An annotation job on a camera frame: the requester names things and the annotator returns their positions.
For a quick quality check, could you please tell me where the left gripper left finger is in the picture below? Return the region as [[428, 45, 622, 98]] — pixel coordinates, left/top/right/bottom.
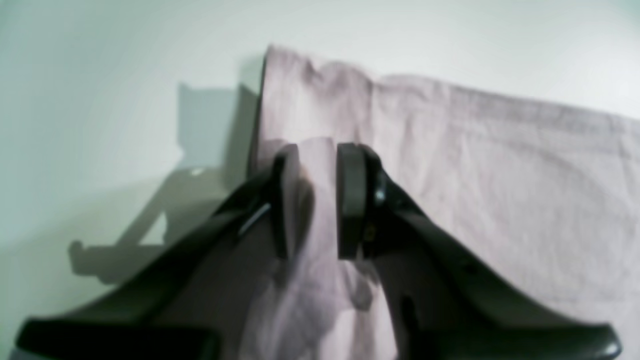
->
[[14, 144, 300, 360]]

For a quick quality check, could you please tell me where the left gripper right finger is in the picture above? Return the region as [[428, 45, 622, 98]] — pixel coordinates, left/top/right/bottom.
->
[[336, 143, 623, 360]]

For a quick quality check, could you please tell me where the pink T-shirt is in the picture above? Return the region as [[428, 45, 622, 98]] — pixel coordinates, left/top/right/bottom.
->
[[238, 46, 639, 360]]

